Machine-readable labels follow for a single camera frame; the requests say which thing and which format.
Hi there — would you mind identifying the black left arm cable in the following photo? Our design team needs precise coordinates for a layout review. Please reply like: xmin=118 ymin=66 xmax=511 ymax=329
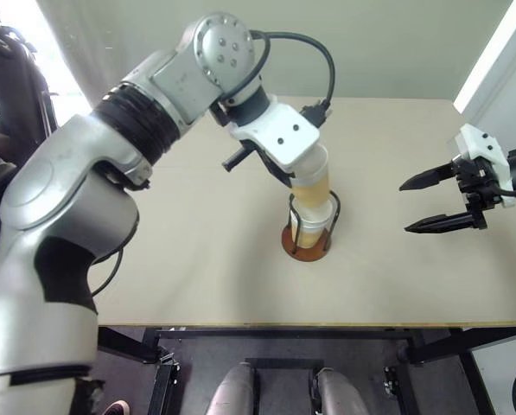
xmin=216 ymin=29 xmax=337 ymax=130

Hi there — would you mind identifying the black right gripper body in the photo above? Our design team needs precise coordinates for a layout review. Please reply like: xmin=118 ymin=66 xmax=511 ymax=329
xmin=450 ymin=155 xmax=506 ymax=230

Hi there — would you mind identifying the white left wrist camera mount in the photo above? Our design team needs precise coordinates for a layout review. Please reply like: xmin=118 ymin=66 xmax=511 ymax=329
xmin=229 ymin=95 xmax=322 ymax=172

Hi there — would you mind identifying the black metal table frame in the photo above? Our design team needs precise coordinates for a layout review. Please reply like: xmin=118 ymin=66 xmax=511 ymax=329
xmin=97 ymin=326 xmax=516 ymax=415

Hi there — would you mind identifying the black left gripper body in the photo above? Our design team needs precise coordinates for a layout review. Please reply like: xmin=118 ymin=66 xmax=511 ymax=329
xmin=245 ymin=141 xmax=285 ymax=173

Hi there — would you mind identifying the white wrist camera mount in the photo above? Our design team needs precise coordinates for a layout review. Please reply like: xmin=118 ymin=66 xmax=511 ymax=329
xmin=229 ymin=95 xmax=322 ymax=172
xmin=447 ymin=123 xmax=516 ymax=208

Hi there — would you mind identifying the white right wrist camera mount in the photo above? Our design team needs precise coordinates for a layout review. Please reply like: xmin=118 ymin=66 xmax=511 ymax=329
xmin=447 ymin=123 xmax=516 ymax=208

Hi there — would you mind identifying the black office chair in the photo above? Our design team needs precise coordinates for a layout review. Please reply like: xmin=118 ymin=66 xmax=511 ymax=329
xmin=0 ymin=0 xmax=60 ymax=174

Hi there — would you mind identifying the translucent yellow cup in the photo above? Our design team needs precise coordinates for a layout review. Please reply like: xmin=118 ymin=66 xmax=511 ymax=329
xmin=288 ymin=201 xmax=333 ymax=250

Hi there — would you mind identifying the grey rounded shape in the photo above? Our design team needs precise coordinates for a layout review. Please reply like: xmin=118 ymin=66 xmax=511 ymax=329
xmin=208 ymin=361 xmax=258 ymax=415
xmin=316 ymin=367 xmax=369 ymax=415

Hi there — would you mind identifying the wire cup holder wooden base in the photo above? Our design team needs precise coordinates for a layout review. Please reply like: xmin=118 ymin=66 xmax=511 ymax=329
xmin=280 ymin=189 xmax=342 ymax=264

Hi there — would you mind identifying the tan white paper cup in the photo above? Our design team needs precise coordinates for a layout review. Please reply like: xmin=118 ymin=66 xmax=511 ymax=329
xmin=290 ymin=144 xmax=331 ymax=208

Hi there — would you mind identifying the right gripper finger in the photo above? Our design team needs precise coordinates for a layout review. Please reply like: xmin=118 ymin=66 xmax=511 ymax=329
xmin=398 ymin=163 xmax=458 ymax=193
xmin=404 ymin=211 xmax=475 ymax=236

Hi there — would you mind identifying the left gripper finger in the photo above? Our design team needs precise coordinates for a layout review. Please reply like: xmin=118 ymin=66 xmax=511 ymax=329
xmin=221 ymin=146 xmax=252 ymax=173
xmin=267 ymin=165 xmax=297 ymax=188

